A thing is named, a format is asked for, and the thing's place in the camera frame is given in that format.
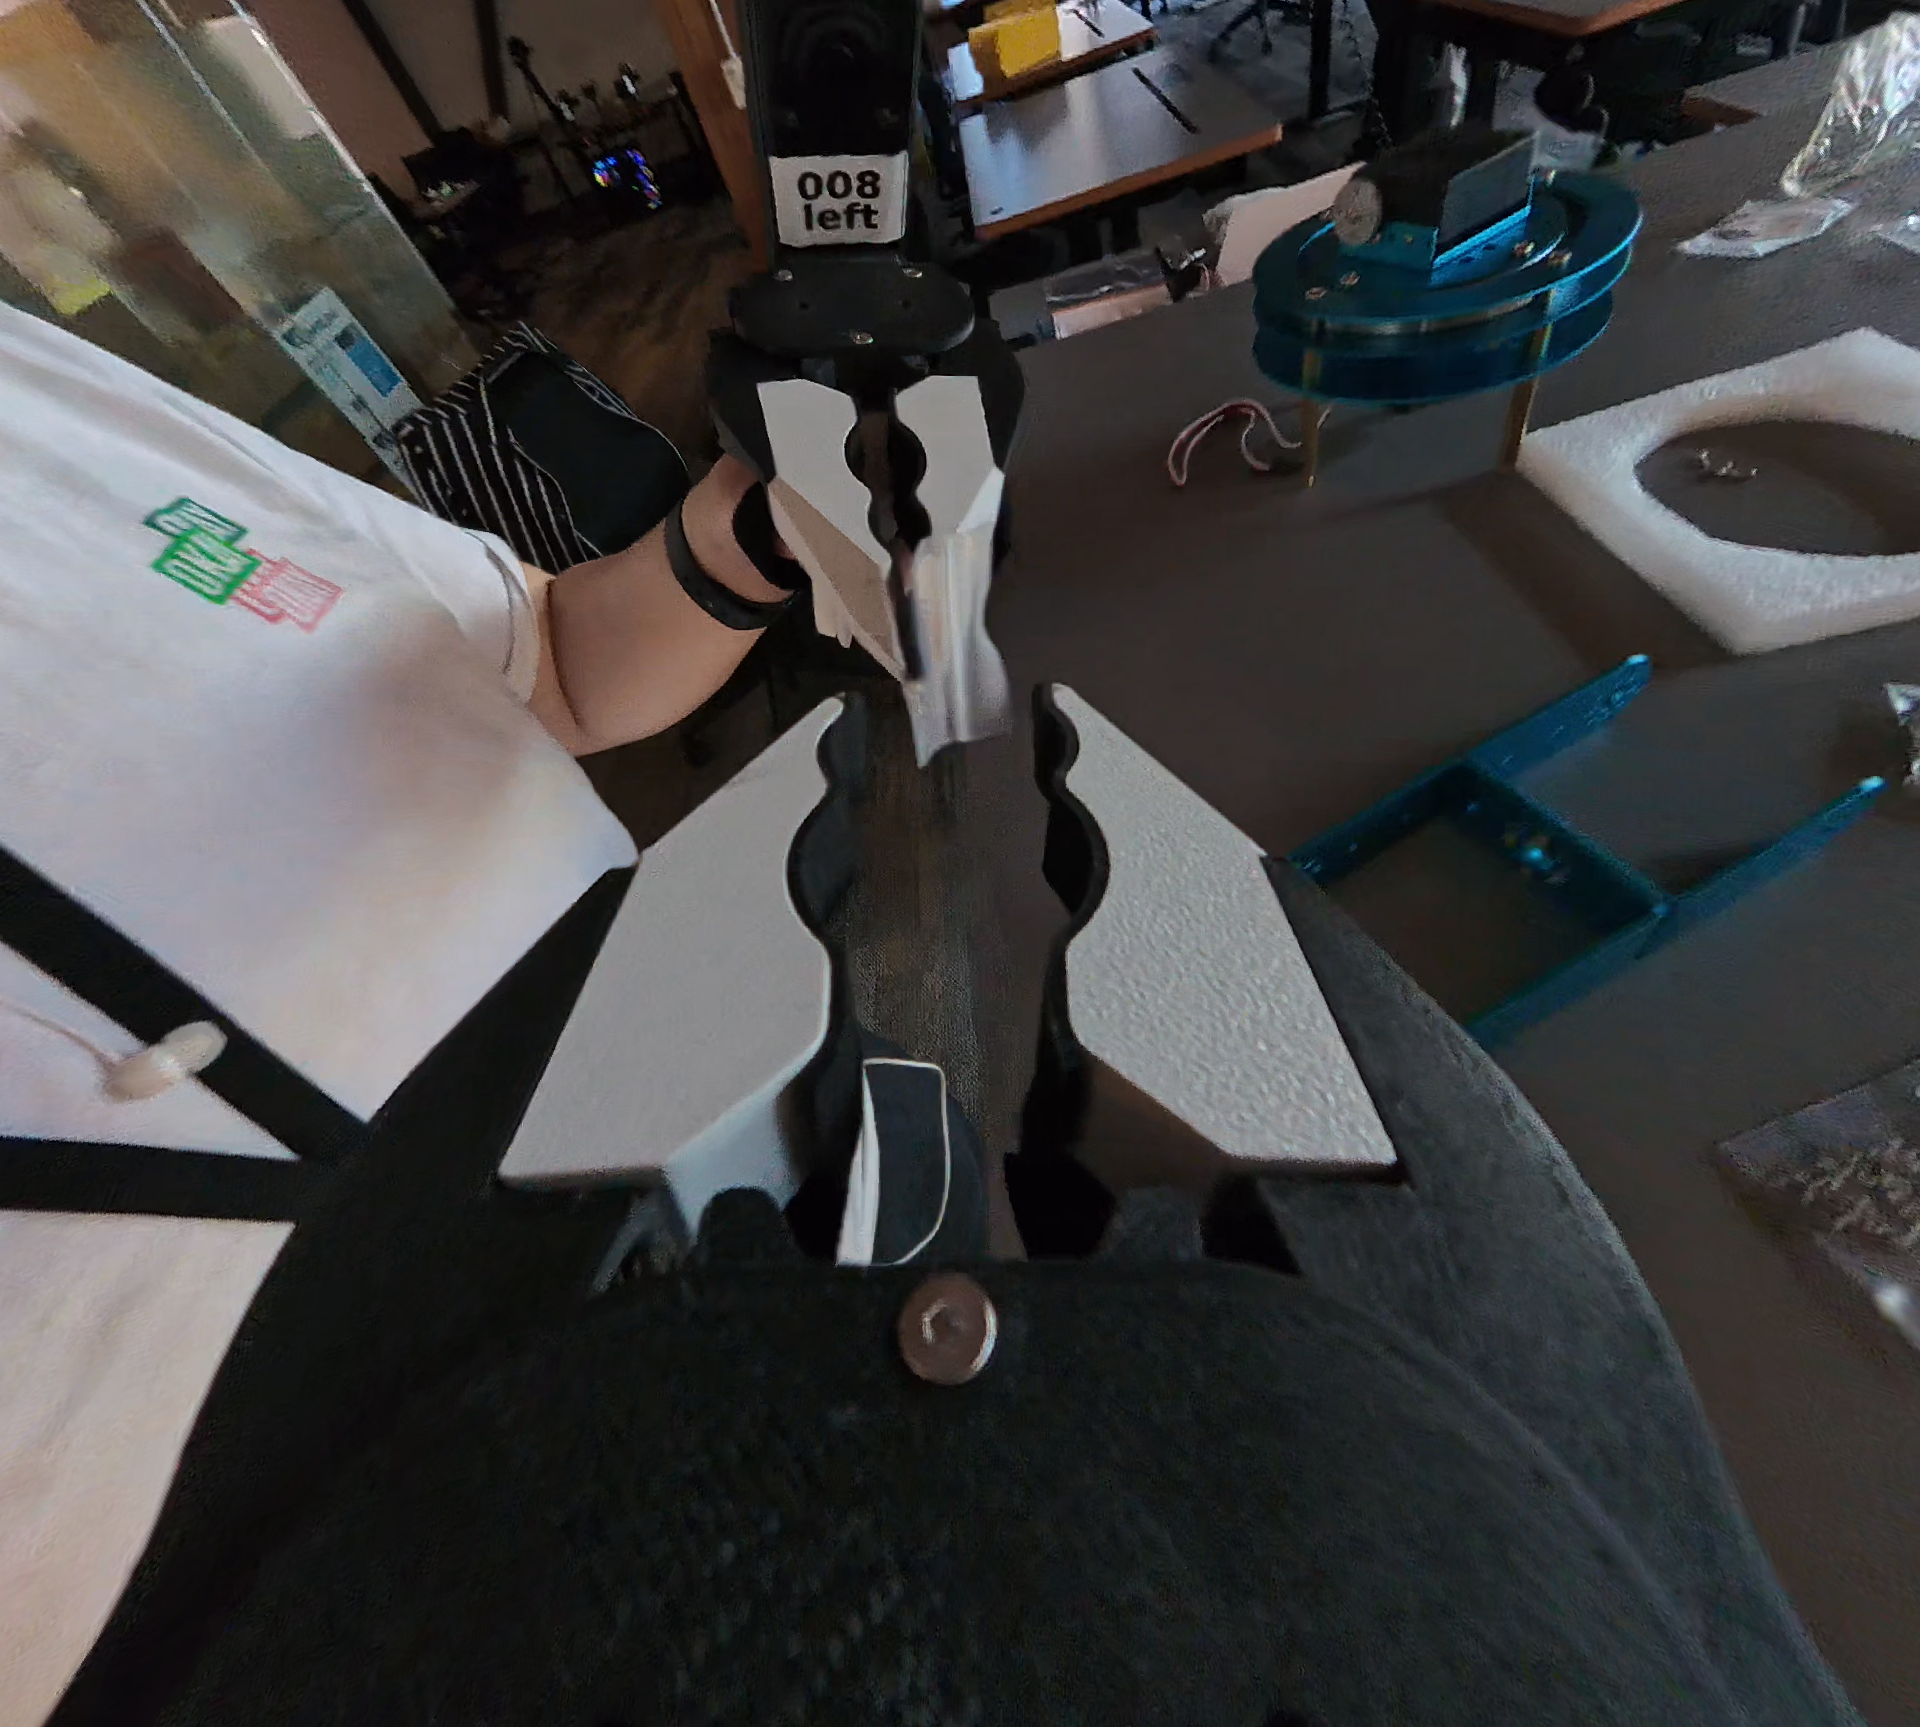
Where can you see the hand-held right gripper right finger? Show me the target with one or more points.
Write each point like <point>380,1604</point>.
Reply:
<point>1215,993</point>

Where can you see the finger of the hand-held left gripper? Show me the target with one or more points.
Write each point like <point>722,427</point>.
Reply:
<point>953,437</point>
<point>810,467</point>

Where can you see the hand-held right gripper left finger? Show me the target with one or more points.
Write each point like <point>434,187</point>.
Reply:
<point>691,1009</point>

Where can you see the blue round robot arm base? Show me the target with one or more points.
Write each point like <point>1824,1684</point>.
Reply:
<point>1441,317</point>

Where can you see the pile of small screw bags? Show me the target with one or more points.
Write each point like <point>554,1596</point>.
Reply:
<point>1762,233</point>

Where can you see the person's left forearm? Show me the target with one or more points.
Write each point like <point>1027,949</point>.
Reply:
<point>631,649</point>

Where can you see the dark grey desk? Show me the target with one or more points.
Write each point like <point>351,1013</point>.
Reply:
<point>1351,589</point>

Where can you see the person's left hand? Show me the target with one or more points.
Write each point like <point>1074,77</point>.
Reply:
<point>709,551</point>

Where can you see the dark office chair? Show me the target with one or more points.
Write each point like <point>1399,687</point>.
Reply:
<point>601,467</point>

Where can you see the person's black shoe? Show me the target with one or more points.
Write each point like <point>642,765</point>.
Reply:
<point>914,1159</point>

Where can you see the yellow plastic box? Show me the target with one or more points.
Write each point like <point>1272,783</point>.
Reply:
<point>1017,41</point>

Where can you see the striped jacket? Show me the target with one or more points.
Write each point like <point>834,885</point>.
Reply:
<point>480,467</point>

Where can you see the open white cardboard box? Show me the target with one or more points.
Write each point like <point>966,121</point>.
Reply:
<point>1275,235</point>

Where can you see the white foam pad with hole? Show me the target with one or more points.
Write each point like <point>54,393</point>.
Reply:
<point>1724,603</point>

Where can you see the loose small metal screws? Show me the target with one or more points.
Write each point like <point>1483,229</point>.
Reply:
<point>1718,461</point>

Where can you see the crumpled clear plastic wrap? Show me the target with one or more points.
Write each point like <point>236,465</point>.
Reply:
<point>1868,107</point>

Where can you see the blue metal U bracket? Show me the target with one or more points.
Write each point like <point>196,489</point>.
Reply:
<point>1561,721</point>

